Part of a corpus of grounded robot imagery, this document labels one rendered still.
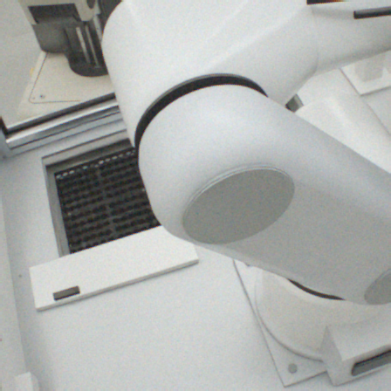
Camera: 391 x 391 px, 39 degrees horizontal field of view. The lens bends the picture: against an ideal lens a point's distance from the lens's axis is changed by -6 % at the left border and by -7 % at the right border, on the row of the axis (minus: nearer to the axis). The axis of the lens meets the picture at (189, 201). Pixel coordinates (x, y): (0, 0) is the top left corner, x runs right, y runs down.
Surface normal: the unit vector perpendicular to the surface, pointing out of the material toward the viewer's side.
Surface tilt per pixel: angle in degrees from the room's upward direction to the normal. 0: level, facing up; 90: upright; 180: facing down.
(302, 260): 90
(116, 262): 0
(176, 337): 0
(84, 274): 0
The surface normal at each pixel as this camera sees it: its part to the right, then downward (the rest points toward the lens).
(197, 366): -0.12, -0.57
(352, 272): 0.28, 0.76
